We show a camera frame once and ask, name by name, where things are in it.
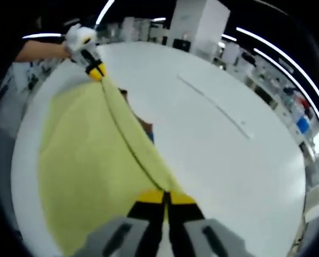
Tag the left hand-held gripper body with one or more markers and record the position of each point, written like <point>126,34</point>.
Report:
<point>79,38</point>

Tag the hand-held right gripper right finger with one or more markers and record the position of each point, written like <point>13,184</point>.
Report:
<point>191,233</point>

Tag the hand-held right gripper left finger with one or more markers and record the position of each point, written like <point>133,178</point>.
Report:
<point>138,230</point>

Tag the yellow blue black garment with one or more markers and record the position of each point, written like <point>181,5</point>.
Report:
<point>95,147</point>

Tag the white patterned cloth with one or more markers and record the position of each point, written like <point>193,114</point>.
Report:
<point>31,80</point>

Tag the wide white pillar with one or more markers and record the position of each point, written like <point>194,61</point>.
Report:
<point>199,24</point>

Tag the blue storage box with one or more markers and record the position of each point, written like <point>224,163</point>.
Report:
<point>302,125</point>

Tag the short ceiling light strip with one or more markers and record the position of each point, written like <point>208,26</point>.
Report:
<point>288,73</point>

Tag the long ceiling light strip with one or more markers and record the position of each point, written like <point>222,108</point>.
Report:
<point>290,57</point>

